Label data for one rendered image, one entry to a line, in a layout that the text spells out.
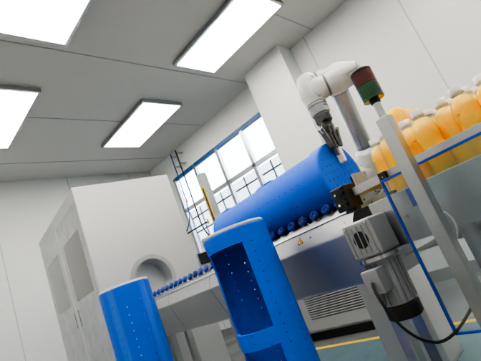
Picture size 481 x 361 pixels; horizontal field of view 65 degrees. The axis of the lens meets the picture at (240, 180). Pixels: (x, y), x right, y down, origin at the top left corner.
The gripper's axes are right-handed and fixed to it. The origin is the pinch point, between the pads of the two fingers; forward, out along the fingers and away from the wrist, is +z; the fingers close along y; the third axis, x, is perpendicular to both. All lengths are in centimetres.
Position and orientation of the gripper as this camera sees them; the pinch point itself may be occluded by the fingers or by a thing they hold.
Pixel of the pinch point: (340, 155)
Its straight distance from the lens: 173.2
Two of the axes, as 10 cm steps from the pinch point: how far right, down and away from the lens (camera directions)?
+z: 3.6, 9.0, -2.4
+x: -5.5, 4.1, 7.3
